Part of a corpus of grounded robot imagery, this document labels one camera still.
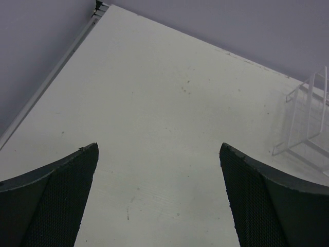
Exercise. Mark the aluminium table edge rail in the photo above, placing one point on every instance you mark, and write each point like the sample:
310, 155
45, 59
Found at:
99, 11

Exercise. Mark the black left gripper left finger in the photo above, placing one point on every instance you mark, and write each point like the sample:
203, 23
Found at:
45, 206

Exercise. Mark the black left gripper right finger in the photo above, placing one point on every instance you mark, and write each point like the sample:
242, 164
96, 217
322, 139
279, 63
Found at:
271, 207

